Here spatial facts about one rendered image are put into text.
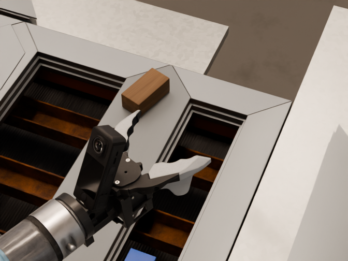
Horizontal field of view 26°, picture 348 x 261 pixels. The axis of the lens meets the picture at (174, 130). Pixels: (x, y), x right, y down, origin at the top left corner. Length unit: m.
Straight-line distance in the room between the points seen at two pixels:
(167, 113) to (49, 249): 0.96
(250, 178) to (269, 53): 1.57
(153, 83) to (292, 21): 1.64
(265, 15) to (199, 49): 1.28
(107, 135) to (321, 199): 0.64
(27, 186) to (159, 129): 0.40
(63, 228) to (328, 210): 0.66
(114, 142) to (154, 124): 0.90
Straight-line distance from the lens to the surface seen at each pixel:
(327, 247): 1.46
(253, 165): 1.81
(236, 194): 1.75
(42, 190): 2.01
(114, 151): 0.98
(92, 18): 2.33
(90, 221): 1.02
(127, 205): 1.05
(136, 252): 1.64
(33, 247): 0.99
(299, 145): 1.62
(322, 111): 1.69
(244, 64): 3.24
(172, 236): 1.90
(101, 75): 2.02
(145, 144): 1.84
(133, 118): 1.12
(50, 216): 1.00
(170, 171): 1.04
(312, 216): 1.49
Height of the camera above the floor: 2.31
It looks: 51 degrees down
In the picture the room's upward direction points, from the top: straight up
